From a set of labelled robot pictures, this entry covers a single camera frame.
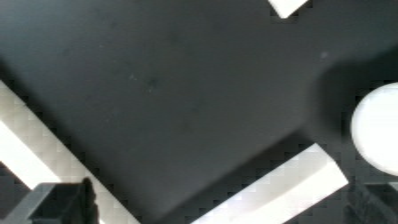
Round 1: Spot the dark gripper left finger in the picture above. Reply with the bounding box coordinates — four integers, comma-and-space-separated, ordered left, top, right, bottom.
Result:
0, 178, 100, 224

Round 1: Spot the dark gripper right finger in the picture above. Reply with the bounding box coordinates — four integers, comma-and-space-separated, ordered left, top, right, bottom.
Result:
347, 183, 398, 224

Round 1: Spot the white lamp bulb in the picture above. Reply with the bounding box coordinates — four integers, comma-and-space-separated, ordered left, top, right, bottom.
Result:
350, 83, 398, 176

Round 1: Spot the white lamp base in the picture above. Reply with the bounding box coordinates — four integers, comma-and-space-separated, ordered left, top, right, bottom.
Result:
269, 0, 309, 19

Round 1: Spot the white right fence bar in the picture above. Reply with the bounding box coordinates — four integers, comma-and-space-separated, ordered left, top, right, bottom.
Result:
192, 144, 349, 224

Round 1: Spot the white fence bar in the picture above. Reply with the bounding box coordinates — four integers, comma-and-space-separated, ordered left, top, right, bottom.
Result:
0, 81, 141, 224
192, 144, 349, 224

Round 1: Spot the white front fence bar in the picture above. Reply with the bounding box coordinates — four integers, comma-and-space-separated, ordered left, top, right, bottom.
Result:
0, 81, 141, 224

